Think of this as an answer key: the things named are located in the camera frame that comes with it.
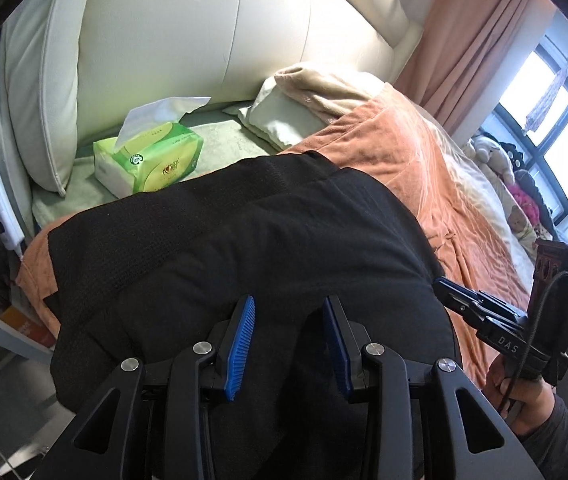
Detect hanging window ornament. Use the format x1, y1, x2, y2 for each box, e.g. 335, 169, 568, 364
524, 66, 568, 134

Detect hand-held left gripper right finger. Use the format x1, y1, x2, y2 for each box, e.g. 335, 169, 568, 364
321, 295, 537, 480

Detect green bed sheet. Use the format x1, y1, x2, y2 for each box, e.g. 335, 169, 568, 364
31, 107, 285, 232

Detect cream leather headboard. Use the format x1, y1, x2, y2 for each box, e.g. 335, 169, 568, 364
76, 0, 425, 127

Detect black framed window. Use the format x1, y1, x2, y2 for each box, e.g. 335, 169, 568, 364
492, 39, 568, 242

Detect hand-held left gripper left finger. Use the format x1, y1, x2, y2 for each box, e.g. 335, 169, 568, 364
36, 294, 257, 480

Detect brown plush bear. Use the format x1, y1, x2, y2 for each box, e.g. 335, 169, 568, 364
506, 205, 530, 234

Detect person's right hand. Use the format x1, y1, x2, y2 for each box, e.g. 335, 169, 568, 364
484, 359, 558, 434

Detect white leather cushion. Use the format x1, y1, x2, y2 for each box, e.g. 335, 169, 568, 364
1, 0, 98, 197

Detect black pants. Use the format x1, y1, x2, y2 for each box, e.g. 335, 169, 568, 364
46, 152, 463, 480

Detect pink curtain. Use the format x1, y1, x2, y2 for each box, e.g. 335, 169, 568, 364
394, 0, 558, 147

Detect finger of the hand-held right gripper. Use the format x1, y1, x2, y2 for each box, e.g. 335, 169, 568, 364
431, 276, 532, 330

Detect pink cloth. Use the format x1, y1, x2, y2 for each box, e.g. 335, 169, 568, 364
506, 182, 540, 217

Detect white pillow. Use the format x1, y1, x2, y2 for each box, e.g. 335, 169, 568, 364
236, 77, 338, 152

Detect person's right forearm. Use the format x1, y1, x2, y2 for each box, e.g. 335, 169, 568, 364
510, 391, 568, 480

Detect cream blanket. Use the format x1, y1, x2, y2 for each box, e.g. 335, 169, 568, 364
274, 60, 535, 273

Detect orange fleece blanket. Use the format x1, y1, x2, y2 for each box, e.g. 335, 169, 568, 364
14, 82, 533, 387

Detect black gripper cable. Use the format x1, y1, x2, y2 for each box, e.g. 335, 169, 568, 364
500, 269, 568, 408

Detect orange box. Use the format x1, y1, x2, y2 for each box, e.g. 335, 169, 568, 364
0, 304, 58, 349

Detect green tissue pack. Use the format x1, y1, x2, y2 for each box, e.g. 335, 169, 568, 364
93, 95, 213, 199

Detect white plush toy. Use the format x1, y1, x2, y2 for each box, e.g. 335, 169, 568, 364
464, 134, 518, 184

